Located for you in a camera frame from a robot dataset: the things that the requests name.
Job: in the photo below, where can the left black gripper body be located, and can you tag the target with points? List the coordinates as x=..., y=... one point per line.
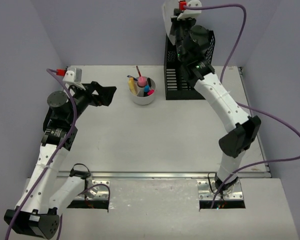
x=94, y=92

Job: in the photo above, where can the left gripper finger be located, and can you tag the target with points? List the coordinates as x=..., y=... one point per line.
x=104, y=99
x=105, y=91

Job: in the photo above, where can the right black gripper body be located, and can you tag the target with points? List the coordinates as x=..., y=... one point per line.
x=182, y=29

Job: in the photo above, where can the yellow highlighter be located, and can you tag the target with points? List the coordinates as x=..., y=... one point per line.
x=134, y=89

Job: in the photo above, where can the pink capped glue stick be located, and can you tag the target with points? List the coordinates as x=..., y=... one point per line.
x=142, y=82

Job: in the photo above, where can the red pen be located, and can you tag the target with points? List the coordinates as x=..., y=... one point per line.
x=138, y=71

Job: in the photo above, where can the black blue highlighter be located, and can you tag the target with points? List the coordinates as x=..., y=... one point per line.
x=146, y=89

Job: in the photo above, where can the black pink highlighter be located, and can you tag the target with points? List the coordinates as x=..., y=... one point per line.
x=149, y=93

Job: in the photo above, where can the pale orange highlighter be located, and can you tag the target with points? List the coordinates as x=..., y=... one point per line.
x=131, y=82

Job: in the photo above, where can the grey booklet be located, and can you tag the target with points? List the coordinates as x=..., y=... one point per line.
x=167, y=9

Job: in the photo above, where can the black handled scissors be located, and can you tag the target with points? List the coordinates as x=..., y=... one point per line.
x=149, y=82

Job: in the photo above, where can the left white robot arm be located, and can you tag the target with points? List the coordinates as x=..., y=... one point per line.
x=39, y=211

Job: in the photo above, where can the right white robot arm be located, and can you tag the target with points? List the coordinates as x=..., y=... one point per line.
x=241, y=128

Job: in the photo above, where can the white round desk organizer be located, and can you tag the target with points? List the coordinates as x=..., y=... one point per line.
x=139, y=99

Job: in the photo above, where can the black mesh file organizer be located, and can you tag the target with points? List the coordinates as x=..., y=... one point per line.
x=176, y=88

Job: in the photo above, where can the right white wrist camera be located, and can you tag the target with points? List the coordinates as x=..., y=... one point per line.
x=189, y=9

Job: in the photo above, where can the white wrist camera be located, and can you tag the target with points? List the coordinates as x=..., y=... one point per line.
x=189, y=9
x=73, y=75

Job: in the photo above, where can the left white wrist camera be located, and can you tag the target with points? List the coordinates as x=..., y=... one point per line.
x=73, y=75

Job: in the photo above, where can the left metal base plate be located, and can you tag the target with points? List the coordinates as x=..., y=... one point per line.
x=99, y=191

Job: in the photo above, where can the metal base plate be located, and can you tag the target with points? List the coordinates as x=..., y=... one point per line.
x=99, y=191
x=207, y=190

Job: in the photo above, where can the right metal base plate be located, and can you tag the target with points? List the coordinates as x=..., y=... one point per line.
x=207, y=190

